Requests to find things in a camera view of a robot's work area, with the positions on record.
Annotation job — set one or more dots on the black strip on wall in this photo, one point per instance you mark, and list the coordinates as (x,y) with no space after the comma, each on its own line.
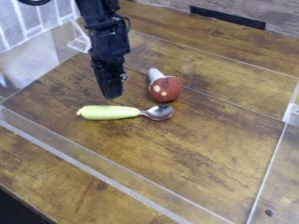
(228,17)

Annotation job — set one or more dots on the clear acrylic left barrier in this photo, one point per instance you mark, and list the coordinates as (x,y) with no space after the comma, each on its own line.
(39,55)

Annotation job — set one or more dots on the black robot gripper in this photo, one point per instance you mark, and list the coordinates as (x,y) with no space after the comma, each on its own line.
(109,46)

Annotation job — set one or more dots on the clear acrylic front barrier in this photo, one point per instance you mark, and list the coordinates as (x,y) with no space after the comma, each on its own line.
(163,200)

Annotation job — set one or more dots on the clear acrylic right barrier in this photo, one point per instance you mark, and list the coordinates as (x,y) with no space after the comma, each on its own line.
(276,203)

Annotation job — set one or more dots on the red toy mushroom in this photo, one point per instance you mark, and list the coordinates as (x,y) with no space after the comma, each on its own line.
(164,87)

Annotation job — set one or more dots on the clear acrylic barrier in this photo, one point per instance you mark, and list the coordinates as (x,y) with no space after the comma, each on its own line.
(39,55)
(163,200)
(276,203)

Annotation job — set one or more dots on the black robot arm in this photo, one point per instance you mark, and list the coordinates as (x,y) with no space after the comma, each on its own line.
(103,8)

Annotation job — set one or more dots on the green handled metal spoon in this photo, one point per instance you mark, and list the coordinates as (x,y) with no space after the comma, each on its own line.
(95,112)

